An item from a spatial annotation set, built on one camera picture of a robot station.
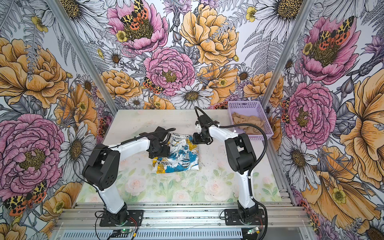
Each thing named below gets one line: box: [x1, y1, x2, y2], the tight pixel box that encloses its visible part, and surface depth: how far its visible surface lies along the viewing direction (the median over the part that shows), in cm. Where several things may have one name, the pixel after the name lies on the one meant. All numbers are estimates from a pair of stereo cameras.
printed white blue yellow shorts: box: [152, 133, 200, 174], surface depth 91 cm
